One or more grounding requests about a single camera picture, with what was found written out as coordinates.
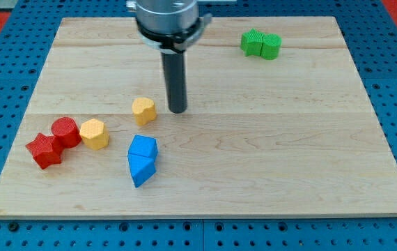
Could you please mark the green star block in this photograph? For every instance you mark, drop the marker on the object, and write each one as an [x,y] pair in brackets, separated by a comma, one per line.
[252,42]

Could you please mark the red star block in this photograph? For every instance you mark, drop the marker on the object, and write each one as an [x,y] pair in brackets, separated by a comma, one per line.
[45,150]

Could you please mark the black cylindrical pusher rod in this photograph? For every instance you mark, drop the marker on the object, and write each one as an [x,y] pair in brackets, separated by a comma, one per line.
[175,81]

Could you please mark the red cylinder block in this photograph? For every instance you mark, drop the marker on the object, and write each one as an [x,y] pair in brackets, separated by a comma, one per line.
[66,131]

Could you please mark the yellow heart block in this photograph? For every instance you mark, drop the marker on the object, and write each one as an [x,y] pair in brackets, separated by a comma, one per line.
[144,110]

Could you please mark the wooden board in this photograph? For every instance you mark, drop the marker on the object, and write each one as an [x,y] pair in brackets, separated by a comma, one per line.
[293,137]

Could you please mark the blue cube block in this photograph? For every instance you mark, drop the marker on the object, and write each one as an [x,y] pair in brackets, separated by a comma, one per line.
[143,146]

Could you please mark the blue triangle block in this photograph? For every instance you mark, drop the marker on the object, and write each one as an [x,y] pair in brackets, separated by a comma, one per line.
[141,169]

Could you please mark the yellow hexagon block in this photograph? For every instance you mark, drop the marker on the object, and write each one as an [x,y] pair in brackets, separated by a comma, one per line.
[94,134]

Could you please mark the green cylinder block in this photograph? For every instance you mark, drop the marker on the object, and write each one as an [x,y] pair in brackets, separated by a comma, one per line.
[271,46]

